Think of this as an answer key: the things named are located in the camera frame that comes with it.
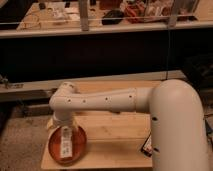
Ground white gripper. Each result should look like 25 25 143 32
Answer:
46 112 78 130

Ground bottle with white label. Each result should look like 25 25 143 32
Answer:
60 126 73 158

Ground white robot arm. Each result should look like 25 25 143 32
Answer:
49 79 210 171

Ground orange ceramic bowl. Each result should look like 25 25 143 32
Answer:
48 127 87 165

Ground black box on table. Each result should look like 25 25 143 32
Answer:
141 136 152 157

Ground black bag on shelf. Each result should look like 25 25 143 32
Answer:
102 10 124 25

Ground red items on shelf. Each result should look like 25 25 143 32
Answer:
124 2 146 23

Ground white horizontal shelf beam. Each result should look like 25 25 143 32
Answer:
0 21 213 39

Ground grey vertical post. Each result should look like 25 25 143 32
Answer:
78 0 89 31

